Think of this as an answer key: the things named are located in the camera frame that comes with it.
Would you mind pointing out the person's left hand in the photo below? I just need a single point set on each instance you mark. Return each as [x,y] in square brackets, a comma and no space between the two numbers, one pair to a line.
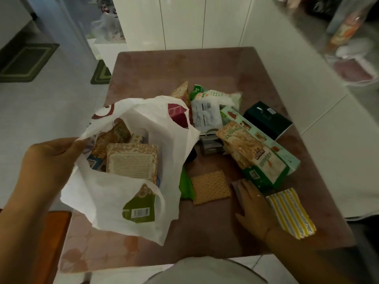
[47,168]

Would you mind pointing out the person's right hand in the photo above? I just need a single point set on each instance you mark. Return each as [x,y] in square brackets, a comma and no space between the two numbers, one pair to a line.
[257,212]

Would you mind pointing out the grey purple cloth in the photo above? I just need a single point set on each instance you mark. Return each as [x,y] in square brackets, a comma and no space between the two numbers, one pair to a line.
[237,186]

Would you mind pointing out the green bread snack bag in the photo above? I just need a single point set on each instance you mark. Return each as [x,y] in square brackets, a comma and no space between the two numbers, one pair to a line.
[254,153]

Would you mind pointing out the green black pack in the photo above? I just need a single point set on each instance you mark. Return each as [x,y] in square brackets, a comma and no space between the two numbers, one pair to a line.
[186,186]

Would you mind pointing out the glass jar beige lid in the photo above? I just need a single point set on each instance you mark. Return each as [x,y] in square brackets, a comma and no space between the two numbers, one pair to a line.
[211,146]

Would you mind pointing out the dark green box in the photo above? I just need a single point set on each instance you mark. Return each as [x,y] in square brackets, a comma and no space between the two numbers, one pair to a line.
[266,118]

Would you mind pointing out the white green wrap box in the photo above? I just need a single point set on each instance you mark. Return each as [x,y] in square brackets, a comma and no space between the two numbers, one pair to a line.
[139,137]

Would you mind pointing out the long light green box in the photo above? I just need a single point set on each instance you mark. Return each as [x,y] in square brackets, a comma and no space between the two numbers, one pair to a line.
[237,115]

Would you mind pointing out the white labelled pouch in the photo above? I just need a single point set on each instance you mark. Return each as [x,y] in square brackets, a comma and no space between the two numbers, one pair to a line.
[207,115]

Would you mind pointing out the white plastic shopping bag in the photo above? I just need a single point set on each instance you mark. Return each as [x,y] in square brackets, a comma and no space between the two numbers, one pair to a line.
[171,139]

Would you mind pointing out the green white cotton pack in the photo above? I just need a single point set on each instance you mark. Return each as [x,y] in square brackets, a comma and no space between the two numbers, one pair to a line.
[219,96]

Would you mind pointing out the magenta beige snack bag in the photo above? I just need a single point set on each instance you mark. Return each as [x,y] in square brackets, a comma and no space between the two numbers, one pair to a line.
[177,113]

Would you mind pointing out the person's left forearm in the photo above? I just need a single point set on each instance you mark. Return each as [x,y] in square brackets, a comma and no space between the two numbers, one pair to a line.
[20,239]

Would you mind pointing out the person's right forearm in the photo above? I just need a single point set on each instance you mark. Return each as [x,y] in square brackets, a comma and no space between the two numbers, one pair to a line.
[305,263]

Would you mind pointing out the person's grey shirt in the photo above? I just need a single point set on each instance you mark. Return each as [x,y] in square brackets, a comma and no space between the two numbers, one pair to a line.
[207,272]

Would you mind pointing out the clear plastic bag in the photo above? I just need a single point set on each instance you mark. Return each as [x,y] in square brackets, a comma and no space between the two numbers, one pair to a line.
[108,28]

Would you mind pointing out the black patterned bag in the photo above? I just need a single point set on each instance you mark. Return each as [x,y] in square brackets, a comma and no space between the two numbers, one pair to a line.
[322,7]

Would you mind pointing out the orange wooden chair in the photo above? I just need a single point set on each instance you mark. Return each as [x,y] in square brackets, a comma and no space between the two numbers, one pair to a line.
[50,233]

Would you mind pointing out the large green floor mat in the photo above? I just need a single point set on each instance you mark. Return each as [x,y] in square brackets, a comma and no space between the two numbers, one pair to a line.
[26,62]

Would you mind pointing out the small green floor mat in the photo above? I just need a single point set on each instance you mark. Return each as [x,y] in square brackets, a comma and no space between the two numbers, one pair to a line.
[100,73]

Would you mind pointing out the white square box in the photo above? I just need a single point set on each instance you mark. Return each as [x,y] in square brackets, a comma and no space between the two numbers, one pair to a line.
[109,53]

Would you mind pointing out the white counter unit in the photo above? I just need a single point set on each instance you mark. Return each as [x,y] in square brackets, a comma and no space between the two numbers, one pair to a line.
[296,85]

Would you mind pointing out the white sideboard cabinet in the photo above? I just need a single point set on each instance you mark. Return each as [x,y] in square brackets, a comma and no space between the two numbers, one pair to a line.
[12,17]

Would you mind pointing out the reddish brown table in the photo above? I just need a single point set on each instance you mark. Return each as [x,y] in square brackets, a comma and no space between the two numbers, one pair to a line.
[177,68]

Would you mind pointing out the white door cabinet row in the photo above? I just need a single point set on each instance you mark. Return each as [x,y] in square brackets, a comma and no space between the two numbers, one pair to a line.
[183,23]

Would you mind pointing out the orange label pack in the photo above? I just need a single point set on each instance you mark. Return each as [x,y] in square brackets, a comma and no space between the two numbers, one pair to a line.
[343,29]

